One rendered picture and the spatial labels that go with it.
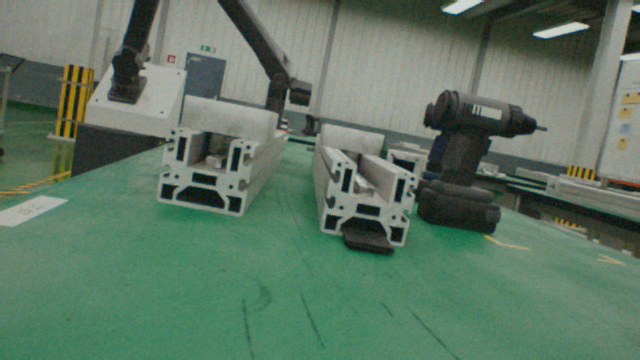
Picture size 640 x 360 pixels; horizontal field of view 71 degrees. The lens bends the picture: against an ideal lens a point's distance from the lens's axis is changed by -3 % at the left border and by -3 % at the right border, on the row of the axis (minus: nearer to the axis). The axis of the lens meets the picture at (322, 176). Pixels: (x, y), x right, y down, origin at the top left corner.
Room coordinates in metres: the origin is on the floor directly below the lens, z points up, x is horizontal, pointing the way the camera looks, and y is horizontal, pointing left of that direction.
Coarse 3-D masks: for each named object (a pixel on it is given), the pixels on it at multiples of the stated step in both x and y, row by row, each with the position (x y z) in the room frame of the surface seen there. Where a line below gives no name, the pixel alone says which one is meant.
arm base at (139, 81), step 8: (112, 80) 1.33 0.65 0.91; (120, 80) 1.32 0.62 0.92; (128, 80) 1.32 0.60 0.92; (136, 80) 1.35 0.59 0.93; (144, 80) 1.41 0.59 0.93; (112, 88) 1.35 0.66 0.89; (120, 88) 1.33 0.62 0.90; (128, 88) 1.33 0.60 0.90; (136, 88) 1.35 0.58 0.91; (112, 96) 1.33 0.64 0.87; (120, 96) 1.34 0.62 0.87; (128, 96) 1.34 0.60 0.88; (136, 96) 1.35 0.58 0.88
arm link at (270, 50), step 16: (224, 0) 1.15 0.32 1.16; (240, 0) 1.16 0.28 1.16; (240, 16) 1.18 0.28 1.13; (256, 16) 1.22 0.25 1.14; (240, 32) 1.21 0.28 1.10; (256, 32) 1.21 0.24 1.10; (256, 48) 1.24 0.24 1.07; (272, 48) 1.25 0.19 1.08; (272, 64) 1.27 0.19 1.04; (288, 64) 1.31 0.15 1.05; (272, 80) 1.30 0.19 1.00; (288, 80) 1.30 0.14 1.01
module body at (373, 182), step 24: (336, 168) 0.53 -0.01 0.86; (360, 168) 0.84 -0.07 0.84; (384, 168) 0.61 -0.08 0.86; (336, 192) 0.53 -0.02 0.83; (360, 192) 0.57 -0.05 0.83; (384, 192) 0.57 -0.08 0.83; (408, 192) 0.55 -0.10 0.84; (336, 216) 0.55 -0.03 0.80; (360, 216) 0.53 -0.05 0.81; (384, 216) 0.53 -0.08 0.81
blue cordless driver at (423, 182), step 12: (432, 108) 1.00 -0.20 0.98; (432, 120) 1.00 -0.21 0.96; (444, 132) 1.01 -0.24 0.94; (456, 132) 1.00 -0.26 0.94; (432, 144) 1.02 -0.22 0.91; (444, 144) 1.00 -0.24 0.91; (432, 156) 1.01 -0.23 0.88; (432, 168) 1.01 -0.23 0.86; (420, 180) 0.99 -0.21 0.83; (420, 192) 0.99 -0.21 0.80
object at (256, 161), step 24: (192, 144) 0.53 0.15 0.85; (240, 144) 0.52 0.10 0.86; (264, 144) 0.65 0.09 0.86; (192, 168) 0.52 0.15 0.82; (216, 168) 0.55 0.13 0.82; (240, 168) 0.52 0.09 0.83; (264, 168) 0.77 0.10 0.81; (168, 192) 0.55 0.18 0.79; (192, 192) 0.58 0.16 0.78; (216, 192) 0.61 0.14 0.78; (240, 192) 0.52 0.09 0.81
